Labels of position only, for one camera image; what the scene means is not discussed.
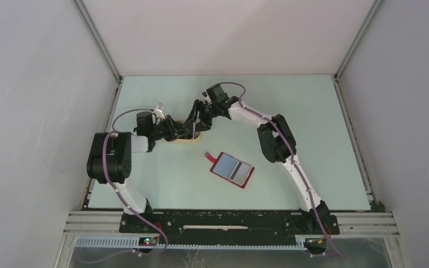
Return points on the red card holder wallet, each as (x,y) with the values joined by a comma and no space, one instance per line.
(230,169)

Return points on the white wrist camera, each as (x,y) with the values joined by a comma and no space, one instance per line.
(206,97)
(159,110)

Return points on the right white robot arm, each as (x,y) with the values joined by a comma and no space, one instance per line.
(276,140)

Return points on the beige oval tray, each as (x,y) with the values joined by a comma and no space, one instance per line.
(194,136)

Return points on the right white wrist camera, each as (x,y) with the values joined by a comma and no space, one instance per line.
(206,97)

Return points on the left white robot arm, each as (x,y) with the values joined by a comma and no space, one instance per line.
(110,158)

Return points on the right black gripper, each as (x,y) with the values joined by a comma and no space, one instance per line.
(196,108)

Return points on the aluminium frame rail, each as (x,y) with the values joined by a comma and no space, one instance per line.
(351,225)

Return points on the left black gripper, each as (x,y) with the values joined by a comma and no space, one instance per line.
(175,130)

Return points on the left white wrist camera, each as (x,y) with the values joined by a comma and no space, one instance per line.
(159,110)

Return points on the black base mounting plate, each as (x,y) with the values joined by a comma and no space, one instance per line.
(229,227)

